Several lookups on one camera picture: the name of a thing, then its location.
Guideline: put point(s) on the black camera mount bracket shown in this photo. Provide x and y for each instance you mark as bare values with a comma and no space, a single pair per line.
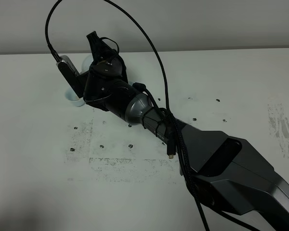
82,80

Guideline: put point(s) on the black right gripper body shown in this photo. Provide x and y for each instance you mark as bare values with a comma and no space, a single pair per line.
103,79

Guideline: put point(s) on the light blue porcelain teapot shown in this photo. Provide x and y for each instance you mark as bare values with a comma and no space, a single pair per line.
86,63

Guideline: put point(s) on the silver depth camera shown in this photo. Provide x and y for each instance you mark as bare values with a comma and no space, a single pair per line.
70,74

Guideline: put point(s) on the light blue left teacup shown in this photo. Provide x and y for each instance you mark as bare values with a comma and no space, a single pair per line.
72,97

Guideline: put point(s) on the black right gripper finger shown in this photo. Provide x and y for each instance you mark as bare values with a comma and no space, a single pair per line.
100,50

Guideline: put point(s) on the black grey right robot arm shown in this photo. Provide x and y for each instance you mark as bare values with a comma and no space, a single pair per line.
224,173

